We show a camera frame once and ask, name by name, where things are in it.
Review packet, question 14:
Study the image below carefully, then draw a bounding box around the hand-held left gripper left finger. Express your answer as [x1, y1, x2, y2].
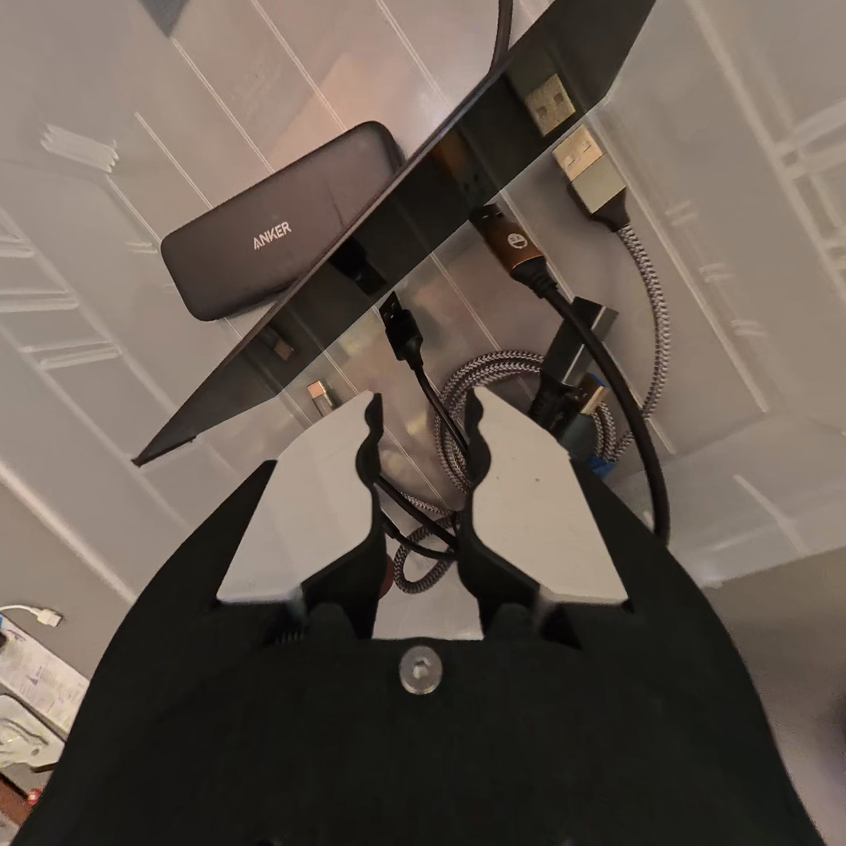
[216, 392, 388, 635]

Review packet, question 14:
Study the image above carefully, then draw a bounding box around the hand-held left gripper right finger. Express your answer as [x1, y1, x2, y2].
[454, 384, 631, 635]

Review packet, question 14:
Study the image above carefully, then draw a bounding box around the black spare cable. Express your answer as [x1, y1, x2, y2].
[375, 291, 466, 563]

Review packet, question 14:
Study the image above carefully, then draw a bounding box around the orange usb cable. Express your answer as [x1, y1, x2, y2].
[471, 203, 672, 545]

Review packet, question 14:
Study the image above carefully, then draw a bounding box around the slim black usb hub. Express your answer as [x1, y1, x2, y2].
[159, 122, 405, 323]

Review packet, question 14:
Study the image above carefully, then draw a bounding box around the clear plastic bin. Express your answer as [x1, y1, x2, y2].
[0, 0, 846, 602]

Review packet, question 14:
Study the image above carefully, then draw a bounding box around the black bin divider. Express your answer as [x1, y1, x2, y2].
[133, 0, 659, 468]

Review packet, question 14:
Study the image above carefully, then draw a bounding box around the white charging cable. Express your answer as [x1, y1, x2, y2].
[0, 603, 67, 633]

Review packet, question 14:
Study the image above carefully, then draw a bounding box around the silver braided usb cable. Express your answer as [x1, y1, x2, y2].
[390, 123, 672, 593]

